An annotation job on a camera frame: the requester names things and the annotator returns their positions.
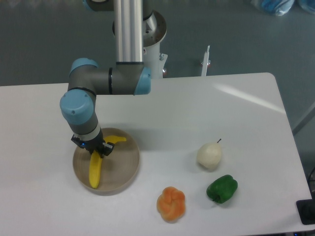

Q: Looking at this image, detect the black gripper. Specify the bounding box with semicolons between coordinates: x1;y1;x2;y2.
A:
71;134;114;158

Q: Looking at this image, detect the yellow banana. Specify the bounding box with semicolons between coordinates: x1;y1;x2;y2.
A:
89;135;126;189

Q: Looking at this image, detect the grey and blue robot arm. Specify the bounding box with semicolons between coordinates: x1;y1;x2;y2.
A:
60;0;151;157

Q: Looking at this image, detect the beige round plate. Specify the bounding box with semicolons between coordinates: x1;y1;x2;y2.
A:
73;128;140;195

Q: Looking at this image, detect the orange knotted bread roll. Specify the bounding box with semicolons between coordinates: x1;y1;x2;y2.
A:
156;186;186;222

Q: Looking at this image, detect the white pear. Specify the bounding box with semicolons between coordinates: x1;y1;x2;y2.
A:
196;139;222;171

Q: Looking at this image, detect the green bell pepper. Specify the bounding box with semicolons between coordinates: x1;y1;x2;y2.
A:
206;175;238;204

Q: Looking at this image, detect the black device at table edge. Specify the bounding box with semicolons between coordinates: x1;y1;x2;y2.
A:
296;199;315;225

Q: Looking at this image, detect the blue plastic bag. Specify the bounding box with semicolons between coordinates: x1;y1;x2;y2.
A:
251;0;315;17

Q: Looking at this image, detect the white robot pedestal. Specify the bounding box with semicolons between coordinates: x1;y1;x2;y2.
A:
113;6;168;79

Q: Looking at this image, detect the white upright post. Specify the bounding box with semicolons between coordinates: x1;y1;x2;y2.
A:
201;45;211;77

